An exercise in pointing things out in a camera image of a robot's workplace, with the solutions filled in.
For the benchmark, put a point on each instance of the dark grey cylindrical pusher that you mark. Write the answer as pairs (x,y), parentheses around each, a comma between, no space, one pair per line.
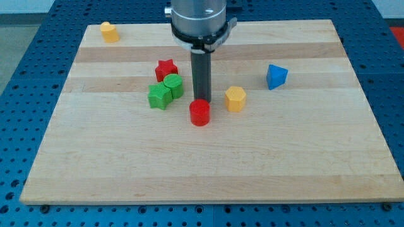
(201,76)

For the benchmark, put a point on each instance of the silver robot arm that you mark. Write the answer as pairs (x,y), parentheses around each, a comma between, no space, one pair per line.
(200,26)

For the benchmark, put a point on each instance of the yellow hexagon block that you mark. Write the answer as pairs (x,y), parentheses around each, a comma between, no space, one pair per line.
(235,99)

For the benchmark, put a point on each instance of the green cylinder block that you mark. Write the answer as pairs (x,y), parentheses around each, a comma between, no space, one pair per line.
(174,83)

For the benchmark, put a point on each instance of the red star block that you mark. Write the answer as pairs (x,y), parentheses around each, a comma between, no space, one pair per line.
(165,68)

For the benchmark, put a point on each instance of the red cylinder block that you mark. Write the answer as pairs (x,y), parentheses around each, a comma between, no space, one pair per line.
(199,112)

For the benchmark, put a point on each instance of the green star block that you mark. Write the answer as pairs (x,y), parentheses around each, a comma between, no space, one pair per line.
(159,96)

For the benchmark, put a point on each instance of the blue triangle block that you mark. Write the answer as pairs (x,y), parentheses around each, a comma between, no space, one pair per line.
(276,76)

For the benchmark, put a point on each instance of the yellow heart block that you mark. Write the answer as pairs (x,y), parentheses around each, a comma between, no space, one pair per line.
(109,32)

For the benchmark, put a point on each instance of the wooden board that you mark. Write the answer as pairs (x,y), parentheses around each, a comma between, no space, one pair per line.
(313,139)

